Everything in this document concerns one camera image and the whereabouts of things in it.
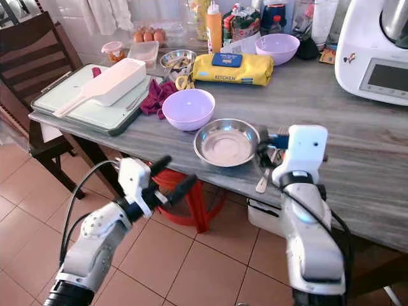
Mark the pink plastic piece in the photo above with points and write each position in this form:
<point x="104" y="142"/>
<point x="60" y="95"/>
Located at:
<point x="97" y="71"/>

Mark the small jar with pink lid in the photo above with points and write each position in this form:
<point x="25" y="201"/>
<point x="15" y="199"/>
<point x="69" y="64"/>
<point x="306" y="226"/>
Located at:
<point x="113" y="54"/>

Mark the yellow green packet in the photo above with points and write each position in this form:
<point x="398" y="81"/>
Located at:
<point x="197" y="19"/>

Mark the metal dish rack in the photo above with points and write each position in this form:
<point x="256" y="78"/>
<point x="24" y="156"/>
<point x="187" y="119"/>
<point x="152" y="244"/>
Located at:
<point x="13" y="9"/>

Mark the lavender plastic bowl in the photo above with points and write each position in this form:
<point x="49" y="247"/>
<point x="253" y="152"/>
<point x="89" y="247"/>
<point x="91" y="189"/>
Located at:
<point x="188" y="109"/>
<point x="277" y="51"/>

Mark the clear egg carton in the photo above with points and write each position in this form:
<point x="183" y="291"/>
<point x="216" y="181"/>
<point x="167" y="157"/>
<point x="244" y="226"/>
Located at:
<point x="148" y="36"/>

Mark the red stool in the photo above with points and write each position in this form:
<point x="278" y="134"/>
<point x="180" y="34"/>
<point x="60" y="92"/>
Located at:
<point x="197" y="210"/>

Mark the steel spoon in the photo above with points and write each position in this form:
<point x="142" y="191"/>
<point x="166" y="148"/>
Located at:
<point x="261" y="183"/>

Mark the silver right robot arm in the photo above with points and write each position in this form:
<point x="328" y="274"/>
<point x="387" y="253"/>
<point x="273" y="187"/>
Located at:
<point x="312" y="248"/>

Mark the small steel bowl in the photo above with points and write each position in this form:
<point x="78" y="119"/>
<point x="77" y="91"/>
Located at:
<point x="177" y="62"/>

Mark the maroon cloth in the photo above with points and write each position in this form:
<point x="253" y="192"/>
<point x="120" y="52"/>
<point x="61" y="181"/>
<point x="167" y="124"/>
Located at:
<point x="156" y="97"/>

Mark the green-rimmed white cutting board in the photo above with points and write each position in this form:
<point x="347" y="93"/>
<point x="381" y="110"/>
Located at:
<point x="67" y="95"/>

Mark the orange sauce bottle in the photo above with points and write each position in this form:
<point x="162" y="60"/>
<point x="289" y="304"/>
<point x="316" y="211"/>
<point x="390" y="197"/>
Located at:
<point x="214" y="35"/>

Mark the clear plastic bag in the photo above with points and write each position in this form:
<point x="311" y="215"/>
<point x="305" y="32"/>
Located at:
<point x="319" y="19"/>

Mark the white plastic box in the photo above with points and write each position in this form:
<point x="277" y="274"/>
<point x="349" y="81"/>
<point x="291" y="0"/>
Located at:
<point x="264" y="220"/>

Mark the white hanging towel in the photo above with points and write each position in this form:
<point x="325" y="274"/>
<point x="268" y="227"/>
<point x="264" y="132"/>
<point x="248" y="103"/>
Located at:
<point x="105" y="16"/>

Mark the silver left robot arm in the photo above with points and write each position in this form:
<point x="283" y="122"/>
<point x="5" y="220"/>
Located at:
<point x="95" y="248"/>

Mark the clear plastic food container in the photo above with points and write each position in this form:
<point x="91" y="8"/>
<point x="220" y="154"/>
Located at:
<point x="143" y="52"/>

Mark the white kitchen appliance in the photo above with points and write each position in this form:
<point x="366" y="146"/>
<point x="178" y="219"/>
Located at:
<point x="357" y="51"/>

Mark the small orange box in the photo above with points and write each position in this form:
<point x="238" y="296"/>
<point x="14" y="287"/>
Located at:
<point x="328" y="55"/>

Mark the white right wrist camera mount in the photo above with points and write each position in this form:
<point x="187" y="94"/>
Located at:
<point x="306" y="150"/>

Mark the dark bottle with red cap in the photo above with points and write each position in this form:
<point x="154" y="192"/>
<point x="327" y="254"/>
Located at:
<point x="274" y="22"/>

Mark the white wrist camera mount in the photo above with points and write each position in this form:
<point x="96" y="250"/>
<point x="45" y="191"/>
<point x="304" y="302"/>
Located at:
<point x="134" y="182"/>
<point x="306" y="150"/>

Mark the yellow kitchen cloth pack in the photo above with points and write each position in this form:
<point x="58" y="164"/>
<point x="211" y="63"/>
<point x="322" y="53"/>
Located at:
<point x="252" y="70"/>

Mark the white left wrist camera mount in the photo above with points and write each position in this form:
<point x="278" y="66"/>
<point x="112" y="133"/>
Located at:
<point x="134" y="182"/>

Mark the large steel bowl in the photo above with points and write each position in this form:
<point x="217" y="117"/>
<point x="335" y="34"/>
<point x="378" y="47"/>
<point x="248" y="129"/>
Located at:
<point x="226" y="145"/>

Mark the green snack bag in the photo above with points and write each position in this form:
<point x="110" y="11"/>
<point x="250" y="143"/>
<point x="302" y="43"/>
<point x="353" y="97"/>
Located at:
<point x="243" y="25"/>

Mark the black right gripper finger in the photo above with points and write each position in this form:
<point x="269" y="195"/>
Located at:
<point x="263" y="145"/>

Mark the black pouch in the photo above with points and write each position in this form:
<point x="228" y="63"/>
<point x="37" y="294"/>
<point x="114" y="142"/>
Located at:
<point x="307" y="50"/>

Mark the dark wooden chair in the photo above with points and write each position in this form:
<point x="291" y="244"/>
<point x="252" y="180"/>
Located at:
<point x="32" y="38"/>

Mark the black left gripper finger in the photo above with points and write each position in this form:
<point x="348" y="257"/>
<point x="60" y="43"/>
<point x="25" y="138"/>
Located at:
<point x="183" y="188"/>
<point x="161" y="164"/>

